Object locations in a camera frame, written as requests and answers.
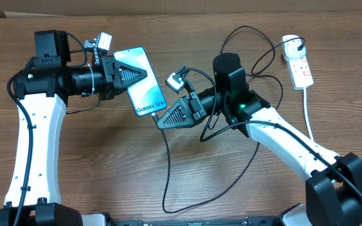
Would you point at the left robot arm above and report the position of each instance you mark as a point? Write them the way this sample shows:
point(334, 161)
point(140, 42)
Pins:
point(41, 91)

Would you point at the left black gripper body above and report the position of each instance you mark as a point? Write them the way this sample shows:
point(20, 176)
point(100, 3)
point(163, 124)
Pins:
point(107, 91)

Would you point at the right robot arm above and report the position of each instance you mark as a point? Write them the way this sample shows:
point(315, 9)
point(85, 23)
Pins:
point(333, 183)

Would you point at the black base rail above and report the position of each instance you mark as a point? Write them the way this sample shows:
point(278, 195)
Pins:
point(250, 221)

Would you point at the blue Galaxy smartphone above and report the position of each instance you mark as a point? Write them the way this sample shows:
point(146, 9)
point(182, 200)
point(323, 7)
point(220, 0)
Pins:
point(146, 95)

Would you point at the white power strip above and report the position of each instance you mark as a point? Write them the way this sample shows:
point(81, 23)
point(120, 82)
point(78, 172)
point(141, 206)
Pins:
point(300, 73)

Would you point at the white charger plug adapter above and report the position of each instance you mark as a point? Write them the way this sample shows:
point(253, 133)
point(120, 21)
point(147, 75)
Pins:
point(293, 47)

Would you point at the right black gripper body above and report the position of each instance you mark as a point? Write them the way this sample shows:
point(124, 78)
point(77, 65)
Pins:
point(198, 108)

